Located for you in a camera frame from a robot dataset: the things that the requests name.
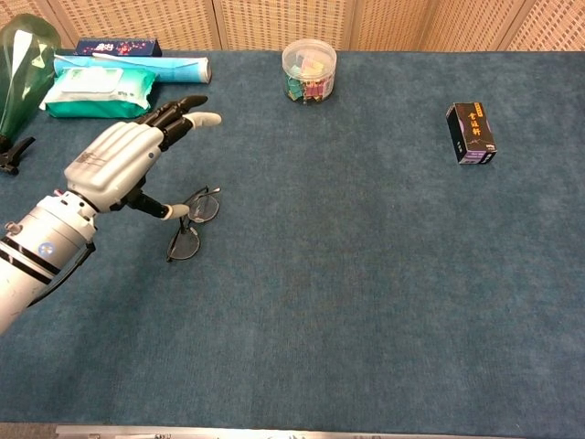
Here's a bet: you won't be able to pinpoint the dark blue printed box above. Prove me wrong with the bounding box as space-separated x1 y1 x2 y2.
73 37 163 58

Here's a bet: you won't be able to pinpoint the thin-framed eyeglasses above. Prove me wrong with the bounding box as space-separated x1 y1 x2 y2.
165 185 222 263

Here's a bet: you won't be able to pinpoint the black box with orange characters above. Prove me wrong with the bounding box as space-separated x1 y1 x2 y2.
445 101 497 166

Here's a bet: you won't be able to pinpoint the green white wet wipes pack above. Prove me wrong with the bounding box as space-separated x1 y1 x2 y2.
39 67 158 120

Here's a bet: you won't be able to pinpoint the light blue wrap roll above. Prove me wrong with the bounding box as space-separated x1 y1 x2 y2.
53 54 213 85

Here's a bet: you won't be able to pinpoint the clear jar of binder clips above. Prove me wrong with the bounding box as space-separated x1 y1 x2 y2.
281 38 338 104

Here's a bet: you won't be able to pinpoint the silver metal table rail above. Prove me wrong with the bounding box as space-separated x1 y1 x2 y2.
54 424 527 439

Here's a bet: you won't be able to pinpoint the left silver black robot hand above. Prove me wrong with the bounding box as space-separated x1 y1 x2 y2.
63 94 223 221

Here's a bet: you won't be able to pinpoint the green plastic spray bottle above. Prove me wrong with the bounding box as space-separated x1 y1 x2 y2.
0 13 62 177

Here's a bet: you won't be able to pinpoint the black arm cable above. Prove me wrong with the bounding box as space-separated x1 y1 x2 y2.
27 241 97 307

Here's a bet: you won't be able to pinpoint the woven wicker folding screen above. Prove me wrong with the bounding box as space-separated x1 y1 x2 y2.
0 0 585 52

